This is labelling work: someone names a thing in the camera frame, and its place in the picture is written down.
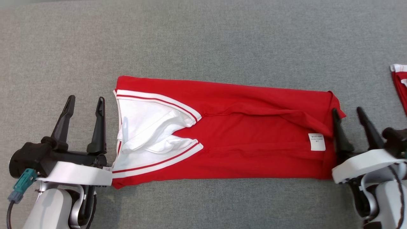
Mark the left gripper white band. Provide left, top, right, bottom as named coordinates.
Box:
left=36, top=95, right=113, bottom=186

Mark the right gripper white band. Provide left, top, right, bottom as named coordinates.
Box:
left=332, top=107, right=407, bottom=184

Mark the red shorts white trim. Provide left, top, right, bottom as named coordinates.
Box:
left=390, top=64, right=407, bottom=116

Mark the red jersey white striped trim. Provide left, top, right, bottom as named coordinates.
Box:
left=111, top=75, right=346, bottom=190

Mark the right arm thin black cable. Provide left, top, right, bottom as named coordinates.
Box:
left=390, top=165, right=407, bottom=229

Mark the left camera cable teal plug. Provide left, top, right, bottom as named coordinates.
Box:
left=6, top=169, right=38, bottom=229

